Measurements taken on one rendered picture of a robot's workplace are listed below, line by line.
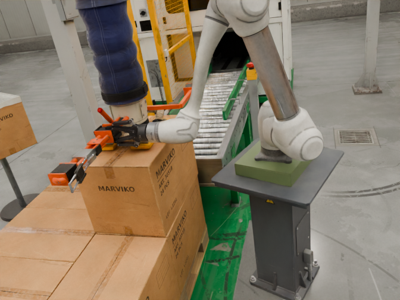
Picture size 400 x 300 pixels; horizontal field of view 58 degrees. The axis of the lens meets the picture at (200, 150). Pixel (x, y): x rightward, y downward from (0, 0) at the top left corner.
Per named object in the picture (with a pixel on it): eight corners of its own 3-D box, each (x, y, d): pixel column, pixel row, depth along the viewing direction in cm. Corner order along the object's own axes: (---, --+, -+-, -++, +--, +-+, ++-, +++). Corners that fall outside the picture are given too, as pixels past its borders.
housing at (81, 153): (83, 158, 150) (80, 148, 148) (97, 158, 148) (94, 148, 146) (74, 166, 144) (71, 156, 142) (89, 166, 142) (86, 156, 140)
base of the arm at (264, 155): (302, 142, 184) (302, 133, 181) (291, 163, 167) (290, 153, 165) (268, 140, 193) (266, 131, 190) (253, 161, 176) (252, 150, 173)
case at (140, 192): (140, 172, 239) (126, 116, 221) (198, 173, 227) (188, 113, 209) (94, 232, 188) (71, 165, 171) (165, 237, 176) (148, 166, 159)
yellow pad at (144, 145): (154, 121, 204) (152, 113, 202) (171, 120, 201) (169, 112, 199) (130, 150, 175) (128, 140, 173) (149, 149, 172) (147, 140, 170)
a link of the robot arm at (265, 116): (283, 133, 185) (280, 91, 175) (303, 146, 169) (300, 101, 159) (254, 141, 181) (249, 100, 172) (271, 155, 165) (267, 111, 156)
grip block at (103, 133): (104, 135, 170) (100, 123, 167) (122, 134, 167) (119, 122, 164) (95, 143, 162) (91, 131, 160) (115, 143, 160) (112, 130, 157)
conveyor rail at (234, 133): (255, 78, 436) (254, 63, 427) (260, 78, 434) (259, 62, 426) (218, 183, 239) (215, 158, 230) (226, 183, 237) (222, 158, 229)
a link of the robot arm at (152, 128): (159, 146, 153) (147, 146, 155) (166, 137, 161) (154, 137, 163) (155, 126, 149) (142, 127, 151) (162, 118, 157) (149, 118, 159)
